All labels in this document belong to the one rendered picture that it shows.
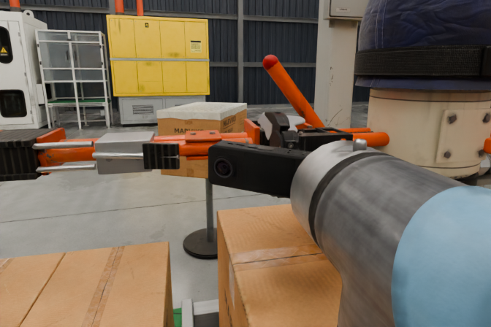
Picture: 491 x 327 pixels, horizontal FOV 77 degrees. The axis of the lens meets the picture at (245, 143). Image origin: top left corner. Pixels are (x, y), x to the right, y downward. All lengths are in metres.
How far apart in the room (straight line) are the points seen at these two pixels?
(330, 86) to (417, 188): 1.37
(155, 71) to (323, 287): 7.32
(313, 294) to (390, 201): 0.31
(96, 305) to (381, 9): 1.07
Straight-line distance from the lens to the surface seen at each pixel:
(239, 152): 0.31
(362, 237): 0.18
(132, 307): 1.12
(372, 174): 0.20
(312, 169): 0.25
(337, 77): 1.55
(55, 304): 1.22
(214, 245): 2.35
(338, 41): 1.56
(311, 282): 0.49
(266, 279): 0.49
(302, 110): 0.47
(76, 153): 0.45
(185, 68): 7.69
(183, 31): 7.73
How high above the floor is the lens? 1.24
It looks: 13 degrees down
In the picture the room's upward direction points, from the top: straight up
